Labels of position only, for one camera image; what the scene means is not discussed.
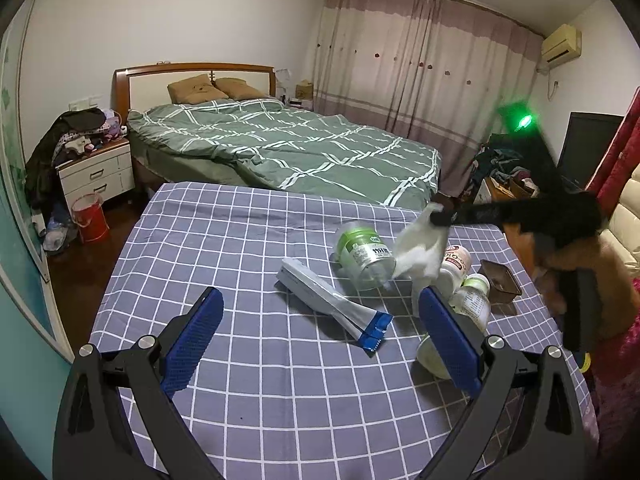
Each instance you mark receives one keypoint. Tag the green checked duvet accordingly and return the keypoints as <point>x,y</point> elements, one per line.
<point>300,155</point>

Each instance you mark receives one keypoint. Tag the pile of dark clothes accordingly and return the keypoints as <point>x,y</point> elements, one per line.
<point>60,145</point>

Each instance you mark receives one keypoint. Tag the red patterned garment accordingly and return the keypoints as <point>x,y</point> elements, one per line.
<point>620,385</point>

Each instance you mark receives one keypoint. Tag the plastic bags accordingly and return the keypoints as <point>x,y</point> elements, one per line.
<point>57,235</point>

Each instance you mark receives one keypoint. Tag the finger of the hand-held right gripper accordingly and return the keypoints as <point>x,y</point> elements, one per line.
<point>470,214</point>

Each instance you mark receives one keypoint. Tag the red bucket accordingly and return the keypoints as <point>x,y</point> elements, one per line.
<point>90,220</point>

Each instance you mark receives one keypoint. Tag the person's right hand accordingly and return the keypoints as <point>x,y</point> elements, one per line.
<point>592,260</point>

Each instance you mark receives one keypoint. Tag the beige air conditioner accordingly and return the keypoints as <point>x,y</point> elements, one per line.
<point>561,44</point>

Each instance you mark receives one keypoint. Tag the red coat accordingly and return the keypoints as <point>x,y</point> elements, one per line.
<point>617,155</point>

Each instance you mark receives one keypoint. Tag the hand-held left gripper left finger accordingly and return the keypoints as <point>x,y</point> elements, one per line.
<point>195,340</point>

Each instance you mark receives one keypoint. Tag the small white plastic bottle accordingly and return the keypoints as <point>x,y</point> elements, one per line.
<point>472,301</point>

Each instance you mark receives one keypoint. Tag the grey and blue pouch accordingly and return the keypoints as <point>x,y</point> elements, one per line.
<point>320,290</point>

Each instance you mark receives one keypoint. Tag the white paper cup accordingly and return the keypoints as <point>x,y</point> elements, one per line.
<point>432,356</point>

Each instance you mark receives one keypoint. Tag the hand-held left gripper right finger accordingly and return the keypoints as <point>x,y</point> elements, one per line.
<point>450,340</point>

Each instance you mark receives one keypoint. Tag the blue checked cloth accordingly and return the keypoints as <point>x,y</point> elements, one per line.
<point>240,240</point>

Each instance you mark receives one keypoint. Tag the heap of mixed clothes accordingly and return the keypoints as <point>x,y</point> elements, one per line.
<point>500,160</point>

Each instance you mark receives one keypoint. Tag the cream puffer jacket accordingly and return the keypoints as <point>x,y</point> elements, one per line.
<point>625,225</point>

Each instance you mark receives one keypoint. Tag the clear bottle with green label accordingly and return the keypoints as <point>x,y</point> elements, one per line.
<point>360,250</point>

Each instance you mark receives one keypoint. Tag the white bottle with red label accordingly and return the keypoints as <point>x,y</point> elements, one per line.
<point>456,261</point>

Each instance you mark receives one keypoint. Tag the wooden bed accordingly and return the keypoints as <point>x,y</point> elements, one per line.
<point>165,71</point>

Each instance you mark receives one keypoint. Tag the brown plastic tray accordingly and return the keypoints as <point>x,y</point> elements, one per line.
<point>500,280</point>

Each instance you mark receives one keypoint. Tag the white wall socket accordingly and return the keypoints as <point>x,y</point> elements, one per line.
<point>85,103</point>

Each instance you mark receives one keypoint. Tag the pink and beige curtain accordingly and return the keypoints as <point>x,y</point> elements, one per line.
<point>415,70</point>

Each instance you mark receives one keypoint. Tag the brown pillow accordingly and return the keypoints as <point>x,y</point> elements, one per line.
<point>196,89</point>
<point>242,88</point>

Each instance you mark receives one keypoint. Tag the white tissue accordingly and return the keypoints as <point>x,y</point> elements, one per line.
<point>417,252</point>

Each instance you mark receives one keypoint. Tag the sliding wardrobe door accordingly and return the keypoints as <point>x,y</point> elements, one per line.
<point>20,210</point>

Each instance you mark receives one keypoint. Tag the black television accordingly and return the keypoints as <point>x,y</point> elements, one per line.
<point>587,145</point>

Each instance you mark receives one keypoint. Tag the white nightstand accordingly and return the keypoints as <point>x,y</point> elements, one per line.
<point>95,172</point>

